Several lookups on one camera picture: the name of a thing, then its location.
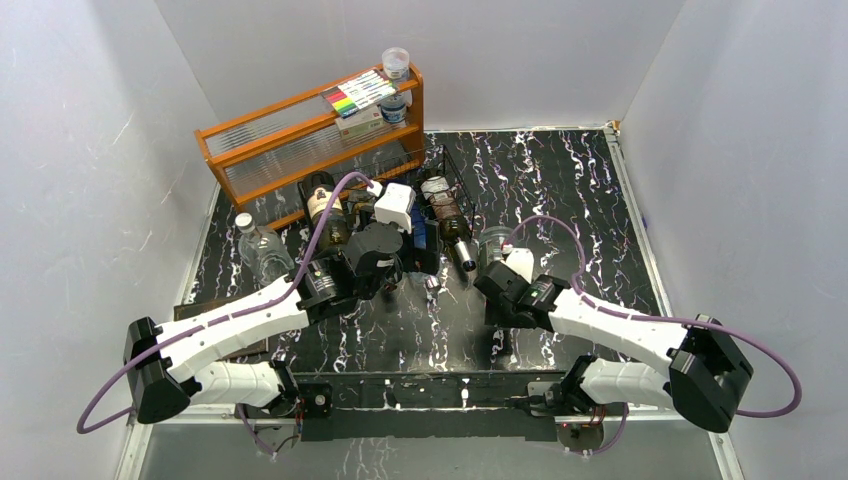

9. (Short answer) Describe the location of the olive green wine bottle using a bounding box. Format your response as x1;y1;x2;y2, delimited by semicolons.
421;172;477;272

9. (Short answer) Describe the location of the blue glass bottle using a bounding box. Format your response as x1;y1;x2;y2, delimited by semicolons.
409;205;442;293

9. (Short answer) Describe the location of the clear bottle white cap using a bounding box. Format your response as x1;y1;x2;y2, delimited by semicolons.
478;226;513;270

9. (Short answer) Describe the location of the dark green wine bottle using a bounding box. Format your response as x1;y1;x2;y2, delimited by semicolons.
298;170;356;256

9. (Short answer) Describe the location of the clear whisky bottle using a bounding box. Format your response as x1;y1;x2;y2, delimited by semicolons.
347;190;377;232

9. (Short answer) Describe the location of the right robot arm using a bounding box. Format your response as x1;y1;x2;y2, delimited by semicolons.
474;261;753;433

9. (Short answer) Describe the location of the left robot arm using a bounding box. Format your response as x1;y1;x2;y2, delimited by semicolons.
123;220;439;424

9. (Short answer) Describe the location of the small clear bottle left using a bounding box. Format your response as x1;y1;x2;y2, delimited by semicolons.
235;213;295;287

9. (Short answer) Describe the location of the white cardboard box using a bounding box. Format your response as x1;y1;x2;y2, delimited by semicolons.
335;105;385;140

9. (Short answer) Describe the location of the blue label jar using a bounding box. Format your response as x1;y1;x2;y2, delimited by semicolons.
379;93;407;124

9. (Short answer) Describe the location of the marker pen set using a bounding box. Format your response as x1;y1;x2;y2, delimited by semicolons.
321;69;399;118

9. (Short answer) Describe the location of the orange wooden shelf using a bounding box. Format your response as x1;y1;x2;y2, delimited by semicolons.
194;65;427;229

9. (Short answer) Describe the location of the clear plastic jar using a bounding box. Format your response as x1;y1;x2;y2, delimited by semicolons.
381;47;410;83

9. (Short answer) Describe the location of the dark book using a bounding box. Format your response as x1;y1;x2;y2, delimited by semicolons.
173;295;269;363

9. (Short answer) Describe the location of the black wire wine rack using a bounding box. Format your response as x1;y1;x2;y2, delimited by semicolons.
296;144;477;249

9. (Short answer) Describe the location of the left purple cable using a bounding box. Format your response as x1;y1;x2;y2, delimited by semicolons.
76;171;376;436

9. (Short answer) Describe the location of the purple cable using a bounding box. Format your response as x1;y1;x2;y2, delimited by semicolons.
76;171;376;436
506;214;803;420

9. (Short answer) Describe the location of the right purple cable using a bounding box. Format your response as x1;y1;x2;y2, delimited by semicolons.
506;214;803;420

